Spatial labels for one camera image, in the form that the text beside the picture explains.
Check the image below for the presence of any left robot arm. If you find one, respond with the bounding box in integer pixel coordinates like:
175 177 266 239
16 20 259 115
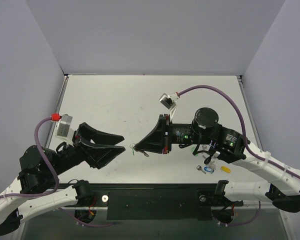
0 121 126 236

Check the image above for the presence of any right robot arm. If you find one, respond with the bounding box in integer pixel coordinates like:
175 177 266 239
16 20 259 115
133 107 300 213

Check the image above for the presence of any silver key cluster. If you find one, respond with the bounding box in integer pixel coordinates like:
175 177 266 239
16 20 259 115
204 155 216 168

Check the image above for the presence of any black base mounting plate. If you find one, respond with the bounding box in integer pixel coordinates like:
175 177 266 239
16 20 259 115
76 183 243 221

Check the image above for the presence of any blue tag key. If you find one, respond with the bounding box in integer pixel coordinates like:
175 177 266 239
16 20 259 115
196 165 216 174

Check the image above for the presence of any yellow key tag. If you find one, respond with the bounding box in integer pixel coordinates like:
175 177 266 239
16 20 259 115
220 166 231 174

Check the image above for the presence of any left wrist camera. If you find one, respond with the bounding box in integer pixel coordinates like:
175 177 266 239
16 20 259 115
55 114 74 145

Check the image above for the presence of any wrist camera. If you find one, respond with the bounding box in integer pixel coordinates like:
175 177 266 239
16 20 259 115
55 114 74 145
159 92 180 121

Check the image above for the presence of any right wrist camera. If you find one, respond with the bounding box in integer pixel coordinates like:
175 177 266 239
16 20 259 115
159 92 180 121

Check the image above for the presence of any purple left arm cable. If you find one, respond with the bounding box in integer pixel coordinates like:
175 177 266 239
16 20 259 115
0 113 63 201

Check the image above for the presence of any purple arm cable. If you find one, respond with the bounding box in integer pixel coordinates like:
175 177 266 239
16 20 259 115
176 84 300 186
0 113 63 201

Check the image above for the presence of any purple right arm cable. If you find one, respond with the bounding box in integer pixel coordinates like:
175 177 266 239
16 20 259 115
176 84 300 186

